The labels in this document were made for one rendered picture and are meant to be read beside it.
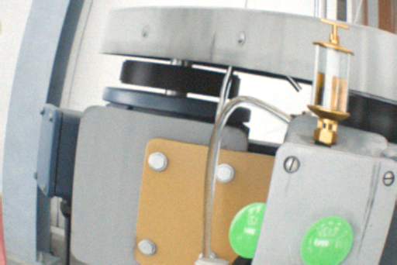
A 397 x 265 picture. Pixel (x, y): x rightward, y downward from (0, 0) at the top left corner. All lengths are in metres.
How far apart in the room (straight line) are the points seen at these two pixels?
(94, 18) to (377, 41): 5.27
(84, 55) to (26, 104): 0.62
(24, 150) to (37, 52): 0.62
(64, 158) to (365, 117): 0.40
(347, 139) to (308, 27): 0.16
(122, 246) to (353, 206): 0.49
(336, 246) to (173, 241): 0.47
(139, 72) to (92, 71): 4.88
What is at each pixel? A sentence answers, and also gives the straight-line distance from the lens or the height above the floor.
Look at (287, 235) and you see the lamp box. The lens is 0.44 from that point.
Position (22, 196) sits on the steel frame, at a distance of 5.53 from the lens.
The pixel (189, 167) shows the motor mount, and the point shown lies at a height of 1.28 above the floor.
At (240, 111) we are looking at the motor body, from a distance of 0.95.
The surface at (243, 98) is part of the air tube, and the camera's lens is 0.59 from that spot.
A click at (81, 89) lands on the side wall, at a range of 5.83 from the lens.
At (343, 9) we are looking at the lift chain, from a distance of 1.04.
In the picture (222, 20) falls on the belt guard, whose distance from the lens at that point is 0.77.
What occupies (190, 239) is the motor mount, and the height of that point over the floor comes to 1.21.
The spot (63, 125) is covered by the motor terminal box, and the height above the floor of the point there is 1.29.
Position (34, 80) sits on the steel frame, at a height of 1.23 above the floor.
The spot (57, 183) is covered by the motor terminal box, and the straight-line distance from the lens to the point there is 0.92.
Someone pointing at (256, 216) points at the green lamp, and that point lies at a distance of 0.45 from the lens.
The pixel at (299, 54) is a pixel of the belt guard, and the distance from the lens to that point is 0.68.
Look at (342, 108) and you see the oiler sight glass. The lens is 0.51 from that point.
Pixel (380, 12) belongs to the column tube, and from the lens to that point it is 0.99.
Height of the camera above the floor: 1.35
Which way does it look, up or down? 3 degrees down
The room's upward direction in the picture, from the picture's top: 9 degrees clockwise
